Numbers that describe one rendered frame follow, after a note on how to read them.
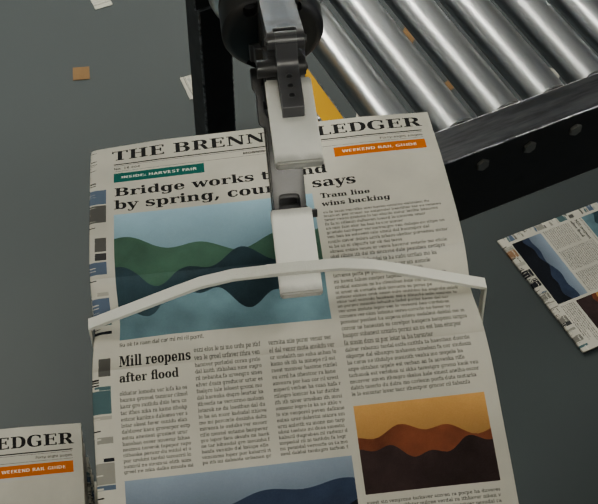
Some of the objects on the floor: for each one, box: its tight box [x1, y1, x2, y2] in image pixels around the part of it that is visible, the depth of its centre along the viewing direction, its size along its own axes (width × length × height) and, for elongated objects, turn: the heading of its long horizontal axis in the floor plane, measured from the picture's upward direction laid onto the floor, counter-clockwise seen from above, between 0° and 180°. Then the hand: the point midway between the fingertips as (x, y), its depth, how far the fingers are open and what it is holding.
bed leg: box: [185, 0, 236, 136], centre depth 232 cm, size 6×6×68 cm
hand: (298, 216), depth 97 cm, fingers open, 14 cm apart
